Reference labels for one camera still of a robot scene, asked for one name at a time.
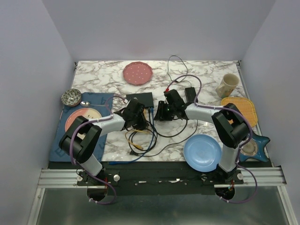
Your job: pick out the pink dotted plate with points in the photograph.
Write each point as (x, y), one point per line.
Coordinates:
(137, 73)

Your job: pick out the pink cream plate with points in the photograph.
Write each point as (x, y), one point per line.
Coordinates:
(88, 113)

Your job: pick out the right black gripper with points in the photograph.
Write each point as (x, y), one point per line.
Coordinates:
(160, 115)

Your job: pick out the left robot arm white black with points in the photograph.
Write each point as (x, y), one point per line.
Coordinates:
(80, 140)

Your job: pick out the black power adapter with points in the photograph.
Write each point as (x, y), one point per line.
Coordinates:
(190, 94)

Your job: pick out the patterned small bowl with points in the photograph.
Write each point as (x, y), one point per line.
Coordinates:
(71, 97)

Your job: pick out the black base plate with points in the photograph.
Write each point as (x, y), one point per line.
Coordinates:
(156, 178)

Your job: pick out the black network switch box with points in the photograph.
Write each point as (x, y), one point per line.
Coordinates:
(144, 98)

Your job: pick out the yellow woven mat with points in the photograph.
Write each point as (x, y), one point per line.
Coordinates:
(245, 106)

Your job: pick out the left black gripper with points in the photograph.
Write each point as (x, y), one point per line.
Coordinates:
(143, 123)

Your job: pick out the blue fabric placemat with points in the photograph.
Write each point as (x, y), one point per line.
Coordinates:
(56, 153)

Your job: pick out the blue plastic plate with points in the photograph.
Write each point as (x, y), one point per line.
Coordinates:
(202, 153)

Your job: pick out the blue star-shaped dish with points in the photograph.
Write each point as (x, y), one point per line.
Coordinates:
(255, 149)

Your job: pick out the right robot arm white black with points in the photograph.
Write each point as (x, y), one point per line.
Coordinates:
(232, 127)

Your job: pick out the metal spoon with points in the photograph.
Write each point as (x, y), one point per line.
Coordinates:
(88, 104)

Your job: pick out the aluminium mounting rail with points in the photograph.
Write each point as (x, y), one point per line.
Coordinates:
(69, 178)

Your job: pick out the cream ceramic mug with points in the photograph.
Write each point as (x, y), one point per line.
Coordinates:
(228, 83)

